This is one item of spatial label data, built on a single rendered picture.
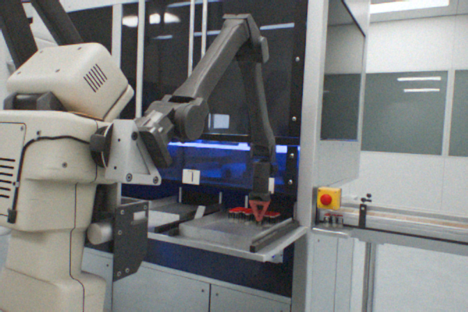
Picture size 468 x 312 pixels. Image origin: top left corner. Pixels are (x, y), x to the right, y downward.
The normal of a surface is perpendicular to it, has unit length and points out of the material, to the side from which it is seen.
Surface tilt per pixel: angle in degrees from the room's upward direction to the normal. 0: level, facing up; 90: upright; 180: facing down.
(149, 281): 90
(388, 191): 90
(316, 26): 90
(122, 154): 82
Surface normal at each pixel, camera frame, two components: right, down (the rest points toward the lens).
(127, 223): 0.87, 0.07
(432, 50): -0.46, 0.03
